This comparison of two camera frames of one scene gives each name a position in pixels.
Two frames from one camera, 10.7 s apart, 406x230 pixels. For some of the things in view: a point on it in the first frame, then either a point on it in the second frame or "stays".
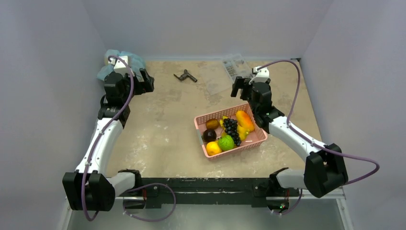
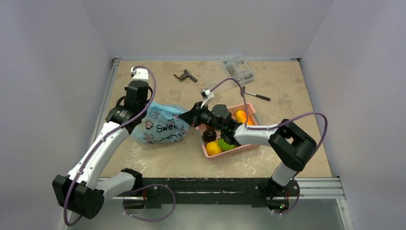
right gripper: [243, 87] → [197, 112]
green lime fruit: [226, 143] stays
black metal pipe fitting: [184, 75] stays
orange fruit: [212, 148] stays
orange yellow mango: [244, 120] stays
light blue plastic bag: [137, 63] → [161, 125]
